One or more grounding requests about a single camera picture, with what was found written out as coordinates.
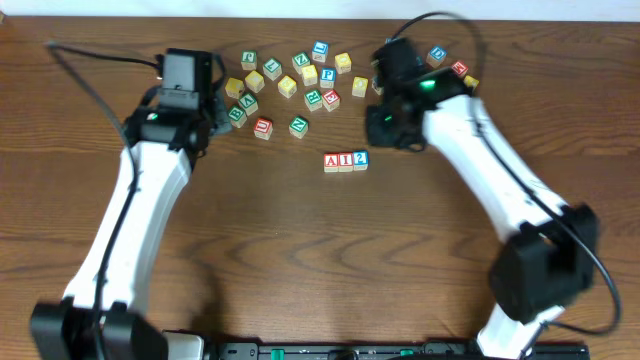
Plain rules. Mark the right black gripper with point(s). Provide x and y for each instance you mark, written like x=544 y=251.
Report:
x=379 y=134

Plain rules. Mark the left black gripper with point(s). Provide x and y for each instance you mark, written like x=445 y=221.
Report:
x=215 y=101

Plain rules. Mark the blue 2 block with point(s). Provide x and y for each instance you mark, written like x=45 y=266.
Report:
x=360 y=160

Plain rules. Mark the red I block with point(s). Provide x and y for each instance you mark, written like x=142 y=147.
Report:
x=346 y=162

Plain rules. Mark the red A block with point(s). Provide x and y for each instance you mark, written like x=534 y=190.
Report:
x=331 y=162

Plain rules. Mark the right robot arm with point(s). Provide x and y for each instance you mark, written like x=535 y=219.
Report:
x=546 y=259

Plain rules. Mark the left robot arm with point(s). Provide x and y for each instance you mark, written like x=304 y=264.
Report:
x=102 y=312

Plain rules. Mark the green B block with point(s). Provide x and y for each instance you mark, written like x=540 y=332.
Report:
x=237 y=116

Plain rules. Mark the green V block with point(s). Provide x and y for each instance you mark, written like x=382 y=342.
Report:
x=248 y=103

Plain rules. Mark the yellow block far left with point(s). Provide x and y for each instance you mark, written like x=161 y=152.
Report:
x=234 y=88

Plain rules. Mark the blue T block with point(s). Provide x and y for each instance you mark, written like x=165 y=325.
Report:
x=378 y=89

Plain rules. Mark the red U block left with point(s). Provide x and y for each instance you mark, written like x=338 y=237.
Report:
x=263 y=128

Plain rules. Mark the yellow O block centre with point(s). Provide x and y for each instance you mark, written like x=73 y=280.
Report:
x=359 y=86

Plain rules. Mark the yellow o block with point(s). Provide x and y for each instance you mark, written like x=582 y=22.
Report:
x=359 y=86
x=343 y=63

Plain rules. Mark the yellow block upper left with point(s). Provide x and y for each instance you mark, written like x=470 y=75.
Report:
x=254 y=81

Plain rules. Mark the green J block top left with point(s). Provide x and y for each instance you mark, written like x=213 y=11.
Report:
x=249 y=60

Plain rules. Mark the red E block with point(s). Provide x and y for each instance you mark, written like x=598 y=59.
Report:
x=331 y=100

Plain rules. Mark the green 7 block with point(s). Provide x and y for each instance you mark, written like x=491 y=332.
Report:
x=272 y=69

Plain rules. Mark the blue D block right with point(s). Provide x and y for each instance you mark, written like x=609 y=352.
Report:
x=436 y=56

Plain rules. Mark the yellow block middle left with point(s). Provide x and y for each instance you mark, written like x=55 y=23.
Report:
x=287 y=86

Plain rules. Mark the green N block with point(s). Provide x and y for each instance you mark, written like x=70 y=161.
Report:
x=298 y=127

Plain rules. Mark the yellow O block top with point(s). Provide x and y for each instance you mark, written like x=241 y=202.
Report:
x=343 y=63

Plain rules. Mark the red M block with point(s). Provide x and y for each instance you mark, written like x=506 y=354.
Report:
x=460 y=68

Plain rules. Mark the yellow K block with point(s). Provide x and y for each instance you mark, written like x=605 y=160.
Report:
x=470 y=81

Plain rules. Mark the blue P block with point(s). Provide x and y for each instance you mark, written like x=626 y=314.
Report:
x=328 y=78

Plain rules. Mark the green R block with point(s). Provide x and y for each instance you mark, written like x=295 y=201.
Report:
x=313 y=100

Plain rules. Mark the yellow S block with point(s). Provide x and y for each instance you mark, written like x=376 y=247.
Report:
x=309 y=75

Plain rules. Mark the green Z block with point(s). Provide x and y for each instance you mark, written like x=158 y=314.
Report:
x=299 y=61

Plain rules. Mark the blue L block top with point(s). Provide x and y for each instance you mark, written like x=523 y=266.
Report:
x=320 y=51

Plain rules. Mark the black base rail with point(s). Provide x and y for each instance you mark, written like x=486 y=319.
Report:
x=432 y=349

